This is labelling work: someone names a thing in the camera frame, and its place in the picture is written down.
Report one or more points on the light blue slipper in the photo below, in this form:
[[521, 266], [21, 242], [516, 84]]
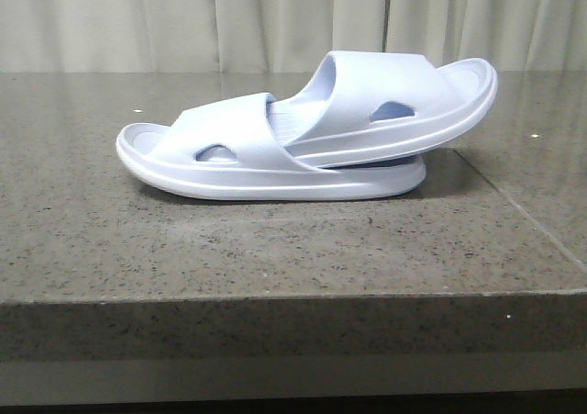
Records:
[[372, 106], [226, 151]]

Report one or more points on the beige pleated curtain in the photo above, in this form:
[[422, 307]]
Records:
[[282, 36]]

